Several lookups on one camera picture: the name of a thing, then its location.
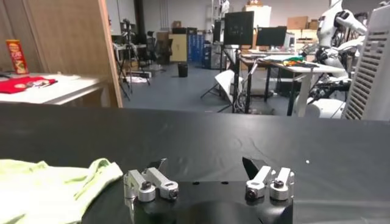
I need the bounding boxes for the white standing desk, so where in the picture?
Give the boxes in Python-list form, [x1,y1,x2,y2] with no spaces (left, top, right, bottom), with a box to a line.
[240,53,347,117]

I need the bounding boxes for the cardboard box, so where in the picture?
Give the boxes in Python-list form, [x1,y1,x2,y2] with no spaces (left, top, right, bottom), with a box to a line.
[286,15,310,30]

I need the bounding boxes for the red chips can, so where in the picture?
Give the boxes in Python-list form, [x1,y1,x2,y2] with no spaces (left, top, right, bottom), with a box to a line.
[5,38,30,75]

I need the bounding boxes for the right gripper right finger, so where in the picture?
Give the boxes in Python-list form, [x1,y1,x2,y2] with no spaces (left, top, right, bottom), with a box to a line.
[242,156,296,201]

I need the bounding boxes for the light green t-shirt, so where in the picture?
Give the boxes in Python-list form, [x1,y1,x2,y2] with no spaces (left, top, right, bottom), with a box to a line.
[0,157,124,224]

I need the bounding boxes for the white humanoid robot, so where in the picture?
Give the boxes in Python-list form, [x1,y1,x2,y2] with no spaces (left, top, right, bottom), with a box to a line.
[315,0,368,80]

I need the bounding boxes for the white reflector board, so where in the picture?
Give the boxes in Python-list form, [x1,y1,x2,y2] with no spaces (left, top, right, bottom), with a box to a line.
[214,69,244,104]

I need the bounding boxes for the black monitor on stand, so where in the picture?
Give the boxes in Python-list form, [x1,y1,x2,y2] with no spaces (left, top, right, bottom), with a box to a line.
[223,11,255,46]

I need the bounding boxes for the white air cooler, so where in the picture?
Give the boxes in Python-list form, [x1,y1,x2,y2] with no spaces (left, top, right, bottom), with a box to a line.
[341,4,390,122]

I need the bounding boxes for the wooden partition screen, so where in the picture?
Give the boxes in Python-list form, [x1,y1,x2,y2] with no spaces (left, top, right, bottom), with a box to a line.
[0,0,124,108]

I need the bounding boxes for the wide black monitor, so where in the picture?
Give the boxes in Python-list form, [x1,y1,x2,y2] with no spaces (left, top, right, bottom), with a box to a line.
[255,26,288,47]

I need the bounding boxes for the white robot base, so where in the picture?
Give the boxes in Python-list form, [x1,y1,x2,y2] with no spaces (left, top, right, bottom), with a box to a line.
[300,79,351,119]

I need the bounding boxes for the black tripod stand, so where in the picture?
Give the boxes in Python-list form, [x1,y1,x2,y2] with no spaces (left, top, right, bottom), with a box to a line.
[200,45,254,114]

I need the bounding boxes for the red folded t-shirt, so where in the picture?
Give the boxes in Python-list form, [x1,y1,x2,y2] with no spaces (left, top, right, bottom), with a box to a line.
[0,75,58,94]

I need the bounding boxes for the green cloth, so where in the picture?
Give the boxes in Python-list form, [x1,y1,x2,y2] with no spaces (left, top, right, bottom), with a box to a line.
[282,55,305,66]

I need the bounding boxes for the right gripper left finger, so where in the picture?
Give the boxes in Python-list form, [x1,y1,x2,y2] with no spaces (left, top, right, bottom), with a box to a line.
[123,158,180,203]

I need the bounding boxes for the black trash bin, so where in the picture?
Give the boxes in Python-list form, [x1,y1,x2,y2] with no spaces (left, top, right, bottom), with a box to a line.
[177,61,189,78]

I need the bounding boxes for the white side table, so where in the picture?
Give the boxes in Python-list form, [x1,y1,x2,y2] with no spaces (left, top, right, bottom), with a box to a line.
[0,72,108,107]

